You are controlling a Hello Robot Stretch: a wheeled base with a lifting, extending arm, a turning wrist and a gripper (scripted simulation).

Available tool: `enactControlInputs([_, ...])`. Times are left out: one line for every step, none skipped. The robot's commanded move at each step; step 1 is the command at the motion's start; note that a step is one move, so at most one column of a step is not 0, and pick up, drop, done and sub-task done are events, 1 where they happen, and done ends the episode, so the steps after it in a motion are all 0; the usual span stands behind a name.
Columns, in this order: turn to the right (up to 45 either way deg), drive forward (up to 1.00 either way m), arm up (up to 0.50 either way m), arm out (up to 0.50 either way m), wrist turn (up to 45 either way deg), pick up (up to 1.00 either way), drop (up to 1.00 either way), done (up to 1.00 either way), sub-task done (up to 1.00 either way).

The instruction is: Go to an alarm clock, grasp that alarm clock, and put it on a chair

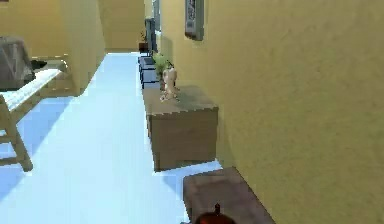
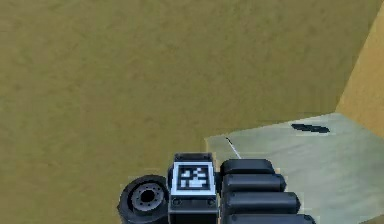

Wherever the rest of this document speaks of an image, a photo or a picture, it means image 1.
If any green house plant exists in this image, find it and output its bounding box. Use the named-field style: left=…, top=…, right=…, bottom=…
left=152, top=52, right=175, bottom=92

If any light wooden table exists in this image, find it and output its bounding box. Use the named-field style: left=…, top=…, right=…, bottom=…
left=0, top=68, right=63, bottom=173

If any grey brown armchair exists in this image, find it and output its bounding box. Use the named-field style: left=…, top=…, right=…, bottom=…
left=0, top=35, right=37, bottom=92

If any pale figurine statue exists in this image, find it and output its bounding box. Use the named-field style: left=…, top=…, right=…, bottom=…
left=159, top=66, right=181, bottom=103

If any grey framed wall picture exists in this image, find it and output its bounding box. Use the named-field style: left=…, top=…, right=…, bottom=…
left=184, top=0, right=205, bottom=42

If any grey window frame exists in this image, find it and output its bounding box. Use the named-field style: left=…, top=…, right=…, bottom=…
left=152, top=0, right=162, bottom=33

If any red apple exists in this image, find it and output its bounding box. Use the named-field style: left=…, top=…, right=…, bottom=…
left=193, top=203, right=237, bottom=224

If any dark brown side table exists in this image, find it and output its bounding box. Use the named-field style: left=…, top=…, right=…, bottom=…
left=182, top=166, right=277, bottom=224

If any brown wooden cabinet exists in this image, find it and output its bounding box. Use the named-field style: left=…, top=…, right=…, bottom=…
left=141, top=85, right=220, bottom=173

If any black television set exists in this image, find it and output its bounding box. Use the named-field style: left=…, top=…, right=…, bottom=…
left=144, top=17, right=158, bottom=54

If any small potted plant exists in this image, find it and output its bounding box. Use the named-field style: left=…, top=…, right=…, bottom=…
left=138, top=30, right=149, bottom=53

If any dark blue low cabinet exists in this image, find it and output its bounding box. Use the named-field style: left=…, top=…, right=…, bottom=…
left=137, top=55, right=161, bottom=90

